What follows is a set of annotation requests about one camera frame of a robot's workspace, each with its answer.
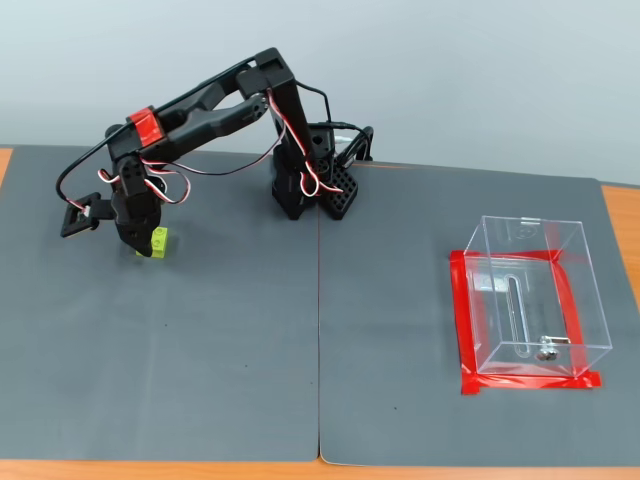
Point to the transparent acrylic box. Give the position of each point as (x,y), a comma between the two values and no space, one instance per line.
(537,310)

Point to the silver metal box latch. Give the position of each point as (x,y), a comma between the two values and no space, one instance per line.
(549,347)

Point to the black square wrist camera module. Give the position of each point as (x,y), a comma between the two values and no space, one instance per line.
(77,217)

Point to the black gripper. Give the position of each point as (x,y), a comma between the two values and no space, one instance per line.
(134,219)

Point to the red tape band on arm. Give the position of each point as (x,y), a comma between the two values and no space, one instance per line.
(146,126)

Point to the black table clamp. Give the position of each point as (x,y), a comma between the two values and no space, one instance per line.
(364,145)

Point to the green lego block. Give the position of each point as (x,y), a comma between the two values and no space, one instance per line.
(161,242)

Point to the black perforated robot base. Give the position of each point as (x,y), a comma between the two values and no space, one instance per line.
(344,192)

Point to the red tape strip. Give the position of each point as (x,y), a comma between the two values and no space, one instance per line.
(570,310)
(462,320)
(530,383)
(510,255)

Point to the grey table mat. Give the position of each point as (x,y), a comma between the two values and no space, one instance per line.
(150,350)
(400,325)

